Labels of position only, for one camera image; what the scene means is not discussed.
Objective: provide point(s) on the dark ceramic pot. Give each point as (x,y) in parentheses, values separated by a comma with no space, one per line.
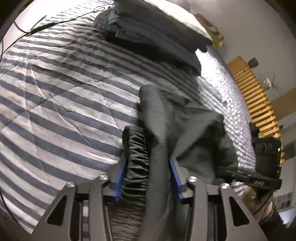
(252,63)

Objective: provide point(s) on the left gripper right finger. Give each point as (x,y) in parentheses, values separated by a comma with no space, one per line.
(215,212)

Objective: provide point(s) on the wooden slatted headboard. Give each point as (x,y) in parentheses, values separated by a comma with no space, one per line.
(259,106)

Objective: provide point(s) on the folded grey clothes stack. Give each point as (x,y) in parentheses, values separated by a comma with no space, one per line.
(165,31)

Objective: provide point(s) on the black pants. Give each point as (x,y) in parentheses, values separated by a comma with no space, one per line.
(172,127)

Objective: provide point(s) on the right hand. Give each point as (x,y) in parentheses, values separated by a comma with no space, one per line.
(259,202)

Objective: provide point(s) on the potted plant white pot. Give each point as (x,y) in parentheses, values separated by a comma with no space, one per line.
(269,84)

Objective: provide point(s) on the striped bed quilt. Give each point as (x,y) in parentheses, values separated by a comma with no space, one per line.
(67,94)

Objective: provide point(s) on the black and yellow garment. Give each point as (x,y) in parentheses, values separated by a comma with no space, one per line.
(262,135)

